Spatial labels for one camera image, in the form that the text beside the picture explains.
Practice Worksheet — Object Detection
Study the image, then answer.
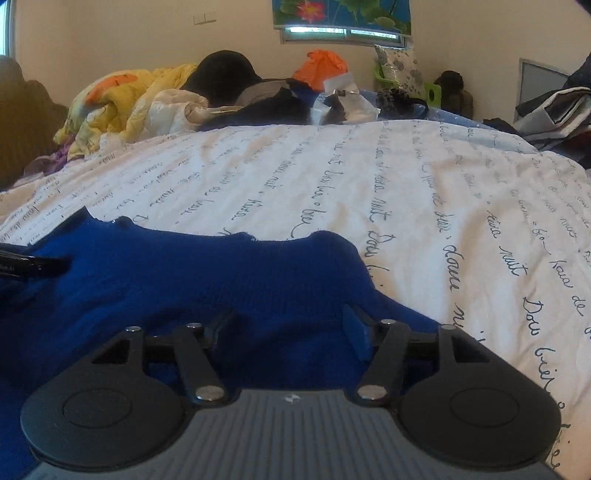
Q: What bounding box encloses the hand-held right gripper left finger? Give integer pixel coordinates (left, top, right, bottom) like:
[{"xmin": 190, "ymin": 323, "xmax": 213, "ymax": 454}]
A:
[{"xmin": 90, "ymin": 310, "xmax": 237, "ymax": 408}]

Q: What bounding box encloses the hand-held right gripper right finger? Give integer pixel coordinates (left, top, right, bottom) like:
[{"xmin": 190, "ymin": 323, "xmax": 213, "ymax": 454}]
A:
[{"xmin": 342, "ymin": 305, "xmax": 502, "ymax": 408}]

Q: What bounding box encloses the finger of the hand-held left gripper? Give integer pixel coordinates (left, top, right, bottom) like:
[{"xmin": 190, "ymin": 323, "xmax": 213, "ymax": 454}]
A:
[{"xmin": 25, "ymin": 255, "xmax": 72, "ymax": 279}]

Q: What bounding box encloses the blue beaded sweater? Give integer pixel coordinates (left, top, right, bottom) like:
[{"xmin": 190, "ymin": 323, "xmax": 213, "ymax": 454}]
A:
[{"xmin": 0, "ymin": 207, "xmax": 444, "ymax": 480}]

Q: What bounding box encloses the pile of mixed clothes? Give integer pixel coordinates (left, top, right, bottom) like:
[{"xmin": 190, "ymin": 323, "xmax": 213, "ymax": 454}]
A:
[{"xmin": 480, "ymin": 51, "xmax": 591, "ymax": 169}]

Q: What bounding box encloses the purple cloth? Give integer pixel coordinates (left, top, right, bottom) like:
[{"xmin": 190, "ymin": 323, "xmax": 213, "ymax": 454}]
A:
[{"xmin": 23, "ymin": 141, "xmax": 77, "ymax": 176}]

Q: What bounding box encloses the white script-printed bed sheet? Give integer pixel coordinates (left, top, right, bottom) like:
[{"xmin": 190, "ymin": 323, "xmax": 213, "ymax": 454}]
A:
[{"xmin": 0, "ymin": 117, "xmax": 591, "ymax": 480}]

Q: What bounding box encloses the brown sofa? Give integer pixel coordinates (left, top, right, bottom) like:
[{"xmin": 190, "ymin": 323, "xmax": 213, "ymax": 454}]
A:
[{"xmin": 0, "ymin": 55, "xmax": 70, "ymax": 190}]

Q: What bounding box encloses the yellow cartoon quilt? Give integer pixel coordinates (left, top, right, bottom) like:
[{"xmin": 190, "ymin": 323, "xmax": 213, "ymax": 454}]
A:
[{"xmin": 54, "ymin": 64, "xmax": 204, "ymax": 160}]

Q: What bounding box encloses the white crumpled cloth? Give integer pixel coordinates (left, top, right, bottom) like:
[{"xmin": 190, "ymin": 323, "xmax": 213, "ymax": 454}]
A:
[{"xmin": 139, "ymin": 90, "xmax": 211, "ymax": 137}]

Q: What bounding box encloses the dark navy cloth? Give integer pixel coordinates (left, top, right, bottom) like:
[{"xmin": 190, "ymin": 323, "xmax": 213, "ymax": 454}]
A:
[{"xmin": 198, "ymin": 80, "xmax": 324, "ymax": 132}]

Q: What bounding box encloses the clear plastic bag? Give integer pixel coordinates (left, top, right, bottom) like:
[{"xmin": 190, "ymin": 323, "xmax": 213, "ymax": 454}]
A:
[{"xmin": 314, "ymin": 74, "xmax": 379, "ymax": 125}]

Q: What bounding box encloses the light blue sheet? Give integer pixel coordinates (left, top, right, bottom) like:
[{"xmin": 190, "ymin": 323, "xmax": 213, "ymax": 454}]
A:
[{"xmin": 360, "ymin": 90, "xmax": 536, "ymax": 136}]

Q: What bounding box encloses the black patterned cloth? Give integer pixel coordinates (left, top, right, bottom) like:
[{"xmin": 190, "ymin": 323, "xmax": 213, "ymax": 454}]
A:
[{"xmin": 376, "ymin": 89, "xmax": 428, "ymax": 116}]

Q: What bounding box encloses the grey cloth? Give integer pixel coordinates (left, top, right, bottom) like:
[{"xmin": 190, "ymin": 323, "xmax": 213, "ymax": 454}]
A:
[{"xmin": 235, "ymin": 79, "xmax": 296, "ymax": 107}]

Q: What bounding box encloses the green plastic stool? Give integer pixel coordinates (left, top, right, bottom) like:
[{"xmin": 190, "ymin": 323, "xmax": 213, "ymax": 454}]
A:
[{"xmin": 374, "ymin": 65, "xmax": 444, "ymax": 112}]

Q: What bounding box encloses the black cap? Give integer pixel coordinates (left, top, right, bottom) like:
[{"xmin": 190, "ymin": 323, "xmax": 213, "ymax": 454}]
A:
[{"xmin": 180, "ymin": 50, "xmax": 264, "ymax": 107}]

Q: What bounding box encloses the dark olive plush bundle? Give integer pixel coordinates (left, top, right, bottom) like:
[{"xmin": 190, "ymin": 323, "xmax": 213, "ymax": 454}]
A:
[{"xmin": 434, "ymin": 70, "xmax": 474, "ymax": 116}]

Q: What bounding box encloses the orange plastic bag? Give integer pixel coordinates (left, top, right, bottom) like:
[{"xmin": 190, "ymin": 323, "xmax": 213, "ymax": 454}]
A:
[{"xmin": 293, "ymin": 50, "xmax": 349, "ymax": 90}]

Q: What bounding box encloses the floral pillow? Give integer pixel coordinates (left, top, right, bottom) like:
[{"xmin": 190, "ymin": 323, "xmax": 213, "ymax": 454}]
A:
[{"xmin": 373, "ymin": 44, "xmax": 423, "ymax": 95}]

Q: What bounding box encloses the window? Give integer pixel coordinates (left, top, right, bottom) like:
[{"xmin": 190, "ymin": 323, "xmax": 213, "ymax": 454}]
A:
[{"xmin": 277, "ymin": 23, "xmax": 409, "ymax": 47}]

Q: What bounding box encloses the floral window blind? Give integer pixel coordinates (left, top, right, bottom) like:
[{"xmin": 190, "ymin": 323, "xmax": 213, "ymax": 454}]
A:
[{"xmin": 271, "ymin": 0, "xmax": 413, "ymax": 35}]

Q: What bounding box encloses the grey wall panel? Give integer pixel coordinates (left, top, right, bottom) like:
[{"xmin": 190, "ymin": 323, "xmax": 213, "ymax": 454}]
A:
[{"xmin": 516, "ymin": 58, "xmax": 571, "ymax": 123}]

